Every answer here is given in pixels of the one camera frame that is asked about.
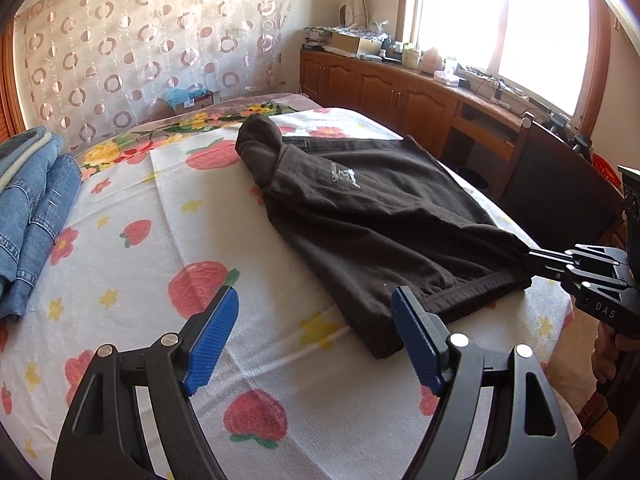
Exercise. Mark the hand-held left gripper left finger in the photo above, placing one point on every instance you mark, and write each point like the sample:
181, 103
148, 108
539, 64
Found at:
212, 340

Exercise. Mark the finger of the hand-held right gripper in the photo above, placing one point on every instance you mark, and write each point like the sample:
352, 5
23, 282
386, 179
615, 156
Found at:
595, 277
597, 256

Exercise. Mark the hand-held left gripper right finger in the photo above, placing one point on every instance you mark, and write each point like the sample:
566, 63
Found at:
412, 340

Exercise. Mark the black pants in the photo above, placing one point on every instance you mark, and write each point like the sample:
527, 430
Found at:
380, 210

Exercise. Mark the person's right hand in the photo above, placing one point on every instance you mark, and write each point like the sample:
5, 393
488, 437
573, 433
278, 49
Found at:
606, 360

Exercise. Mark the dark chair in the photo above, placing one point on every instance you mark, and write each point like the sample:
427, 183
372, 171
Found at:
555, 185

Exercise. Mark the red plastic basket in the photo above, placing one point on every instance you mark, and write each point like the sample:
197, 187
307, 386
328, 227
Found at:
606, 172

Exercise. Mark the strawberry print white blanket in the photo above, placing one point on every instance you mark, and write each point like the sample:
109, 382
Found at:
190, 240

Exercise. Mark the white power strip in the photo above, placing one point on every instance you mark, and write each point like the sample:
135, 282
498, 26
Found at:
490, 89

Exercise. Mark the floral bedsheet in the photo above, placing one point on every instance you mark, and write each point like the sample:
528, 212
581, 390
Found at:
150, 142

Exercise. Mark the folded blue denim jeans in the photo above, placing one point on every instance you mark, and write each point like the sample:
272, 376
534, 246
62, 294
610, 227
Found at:
35, 230

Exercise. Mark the open cardboard box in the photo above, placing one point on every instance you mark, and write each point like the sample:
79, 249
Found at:
197, 102

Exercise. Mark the blue plastic bag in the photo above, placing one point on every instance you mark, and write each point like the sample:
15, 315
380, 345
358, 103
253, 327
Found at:
185, 95

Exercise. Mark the window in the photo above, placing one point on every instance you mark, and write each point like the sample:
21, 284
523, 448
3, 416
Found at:
510, 25

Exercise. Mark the pink container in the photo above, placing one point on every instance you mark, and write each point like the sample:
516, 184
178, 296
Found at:
433, 59

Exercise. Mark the wooden cabinet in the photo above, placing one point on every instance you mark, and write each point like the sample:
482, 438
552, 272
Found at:
380, 85

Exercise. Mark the white jar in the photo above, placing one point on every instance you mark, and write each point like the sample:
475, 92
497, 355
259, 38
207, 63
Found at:
411, 57

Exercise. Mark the sheer circle pattern curtain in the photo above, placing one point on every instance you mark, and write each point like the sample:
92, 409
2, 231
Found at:
150, 45

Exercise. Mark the flat cardboard box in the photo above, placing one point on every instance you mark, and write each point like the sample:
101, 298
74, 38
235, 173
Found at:
355, 42

